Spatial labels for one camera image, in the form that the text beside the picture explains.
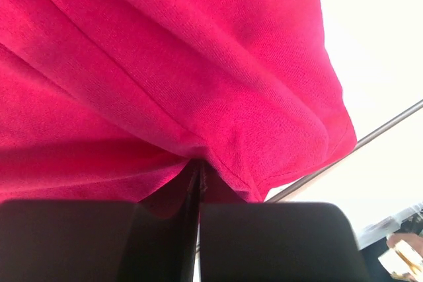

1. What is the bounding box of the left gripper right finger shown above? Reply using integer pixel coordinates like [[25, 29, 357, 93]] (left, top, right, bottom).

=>
[[198, 163, 370, 281]]

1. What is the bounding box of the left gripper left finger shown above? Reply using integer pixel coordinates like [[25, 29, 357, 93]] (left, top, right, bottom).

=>
[[1, 162, 200, 281]]

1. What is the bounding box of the pink t-shirt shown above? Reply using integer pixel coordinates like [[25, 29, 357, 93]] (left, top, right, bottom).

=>
[[1, 0, 356, 214]]

